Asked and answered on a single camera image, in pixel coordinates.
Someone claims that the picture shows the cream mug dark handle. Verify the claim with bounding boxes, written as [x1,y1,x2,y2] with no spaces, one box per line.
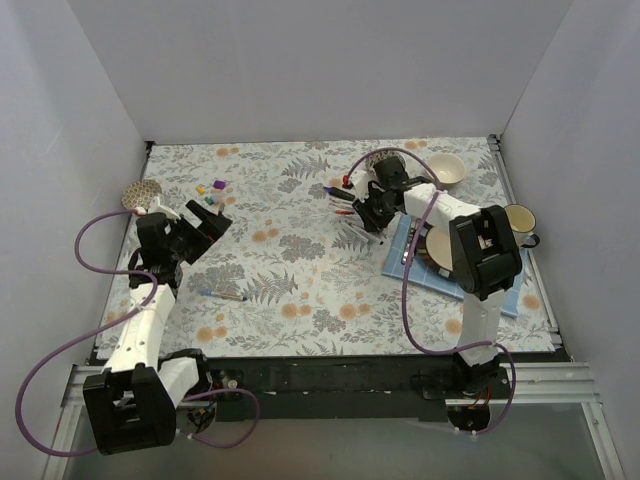
[504,204,540,249]

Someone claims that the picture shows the aluminium frame rail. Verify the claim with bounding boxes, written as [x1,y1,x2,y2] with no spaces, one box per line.
[62,362,601,406]

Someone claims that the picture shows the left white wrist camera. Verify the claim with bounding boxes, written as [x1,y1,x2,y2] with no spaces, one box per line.
[134,195,180,221]

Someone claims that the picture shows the floral dark patterned bowl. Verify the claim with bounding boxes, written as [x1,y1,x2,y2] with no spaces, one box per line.
[365,152,382,176]

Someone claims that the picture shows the purple black highlighter pen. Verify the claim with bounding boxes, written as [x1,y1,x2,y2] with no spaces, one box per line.
[323,186,355,202]

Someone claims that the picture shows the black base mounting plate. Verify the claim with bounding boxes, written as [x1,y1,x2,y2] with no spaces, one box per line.
[207,355,510,422]

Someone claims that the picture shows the dark rimmed dinner plate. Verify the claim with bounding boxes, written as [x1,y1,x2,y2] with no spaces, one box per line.
[417,227,455,282]

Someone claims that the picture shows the floral tablecloth mat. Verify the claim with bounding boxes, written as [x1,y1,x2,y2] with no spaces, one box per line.
[94,136,561,359]

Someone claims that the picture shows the patterned bowl at left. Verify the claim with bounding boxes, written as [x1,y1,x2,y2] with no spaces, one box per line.
[121,179,162,210]

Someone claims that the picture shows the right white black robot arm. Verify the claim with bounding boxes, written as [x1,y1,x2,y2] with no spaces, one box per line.
[343,147,522,398]

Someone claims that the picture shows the cream ceramic bowl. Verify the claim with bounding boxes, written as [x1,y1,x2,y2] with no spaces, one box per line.
[427,153,467,187]

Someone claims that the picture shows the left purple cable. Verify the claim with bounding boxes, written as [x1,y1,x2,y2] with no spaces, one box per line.
[14,207,261,457]

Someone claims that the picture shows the blue checked cloth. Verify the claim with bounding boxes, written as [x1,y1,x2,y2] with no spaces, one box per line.
[382,215,527,318]

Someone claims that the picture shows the blue marker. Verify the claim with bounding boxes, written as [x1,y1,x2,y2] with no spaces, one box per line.
[198,289,248,302]

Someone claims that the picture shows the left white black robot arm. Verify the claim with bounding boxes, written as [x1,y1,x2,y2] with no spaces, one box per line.
[83,201,232,455]

